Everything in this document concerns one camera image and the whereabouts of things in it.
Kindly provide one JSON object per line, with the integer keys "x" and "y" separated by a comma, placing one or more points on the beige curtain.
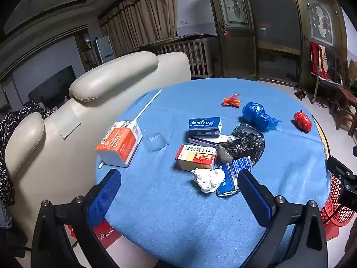
{"x": 139, "y": 19}

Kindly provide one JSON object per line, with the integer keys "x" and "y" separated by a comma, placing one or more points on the brown glass panel door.
{"x": 306, "y": 61}
{"x": 237, "y": 47}

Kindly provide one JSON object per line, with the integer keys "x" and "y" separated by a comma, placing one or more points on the blue toothpaste box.
{"x": 203, "y": 124}

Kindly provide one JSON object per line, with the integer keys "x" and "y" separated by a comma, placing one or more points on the black plastic bag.
{"x": 245, "y": 145}

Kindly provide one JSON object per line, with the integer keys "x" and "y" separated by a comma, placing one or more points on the crushed blue white carton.
{"x": 228, "y": 178}

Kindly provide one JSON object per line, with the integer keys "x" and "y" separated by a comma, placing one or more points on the red plastic bag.
{"x": 302, "y": 120}

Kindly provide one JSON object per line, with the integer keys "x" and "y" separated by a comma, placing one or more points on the translucent tape patch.
{"x": 67, "y": 121}

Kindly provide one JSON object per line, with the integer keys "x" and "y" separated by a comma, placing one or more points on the red paper bag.
{"x": 107, "y": 234}

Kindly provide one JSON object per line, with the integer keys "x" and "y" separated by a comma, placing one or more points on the black television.
{"x": 55, "y": 86}

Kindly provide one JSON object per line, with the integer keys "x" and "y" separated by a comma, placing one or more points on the cream leather sofa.
{"x": 55, "y": 159}

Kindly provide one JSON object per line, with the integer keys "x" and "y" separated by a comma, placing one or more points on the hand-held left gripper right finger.
{"x": 255, "y": 198}

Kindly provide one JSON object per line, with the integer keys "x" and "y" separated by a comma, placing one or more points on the white standing air conditioner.
{"x": 105, "y": 48}

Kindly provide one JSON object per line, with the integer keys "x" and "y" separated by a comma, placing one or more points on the dark floral cloth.
{"x": 8, "y": 134}

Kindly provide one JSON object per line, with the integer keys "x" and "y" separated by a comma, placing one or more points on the red plastic mesh basket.
{"x": 332, "y": 209}

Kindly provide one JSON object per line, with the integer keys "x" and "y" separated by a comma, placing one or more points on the wooden display shelf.
{"x": 85, "y": 50}

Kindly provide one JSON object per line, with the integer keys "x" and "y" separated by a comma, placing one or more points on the metal frame chair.
{"x": 320, "y": 78}

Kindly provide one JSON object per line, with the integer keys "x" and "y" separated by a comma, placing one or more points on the thin white stick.
{"x": 147, "y": 104}

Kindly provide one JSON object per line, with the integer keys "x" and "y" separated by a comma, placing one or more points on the white purple medicine box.
{"x": 206, "y": 140}

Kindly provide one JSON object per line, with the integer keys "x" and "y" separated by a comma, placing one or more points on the blue table cloth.
{"x": 173, "y": 217}

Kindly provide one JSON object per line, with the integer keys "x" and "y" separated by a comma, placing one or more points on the dark wooden stool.
{"x": 347, "y": 95}

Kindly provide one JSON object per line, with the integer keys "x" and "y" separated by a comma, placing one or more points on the clear plastic piece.
{"x": 157, "y": 142}

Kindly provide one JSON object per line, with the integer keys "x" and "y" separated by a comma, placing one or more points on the red door tassel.
{"x": 225, "y": 30}

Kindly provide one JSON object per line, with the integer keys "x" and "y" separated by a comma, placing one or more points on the yellow red medicine box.
{"x": 195, "y": 157}

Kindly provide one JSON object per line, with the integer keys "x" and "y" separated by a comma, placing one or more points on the orange white carton box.
{"x": 117, "y": 145}

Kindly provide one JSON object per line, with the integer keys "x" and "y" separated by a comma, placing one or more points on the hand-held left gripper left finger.
{"x": 103, "y": 201}

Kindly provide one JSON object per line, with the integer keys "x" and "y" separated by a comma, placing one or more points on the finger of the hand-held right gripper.
{"x": 339, "y": 169}

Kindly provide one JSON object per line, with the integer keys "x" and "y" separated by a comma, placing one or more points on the orange plastic wrapper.
{"x": 231, "y": 101}

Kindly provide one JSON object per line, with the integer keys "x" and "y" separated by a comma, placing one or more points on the pair of brown shoes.
{"x": 299, "y": 94}

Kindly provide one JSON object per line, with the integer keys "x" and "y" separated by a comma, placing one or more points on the red white garment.
{"x": 315, "y": 58}

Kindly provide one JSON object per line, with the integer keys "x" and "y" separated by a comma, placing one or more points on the blue plastic bag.
{"x": 255, "y": 114}

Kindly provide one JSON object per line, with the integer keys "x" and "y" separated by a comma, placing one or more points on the white tissue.
{"x": 209, "y": 180}

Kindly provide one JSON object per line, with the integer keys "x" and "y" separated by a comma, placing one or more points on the dark wooden chair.
{"x": 340, "y": 67}

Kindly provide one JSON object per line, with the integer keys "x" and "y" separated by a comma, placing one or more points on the wooden baby crib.
{"x": 198, "y": 58}

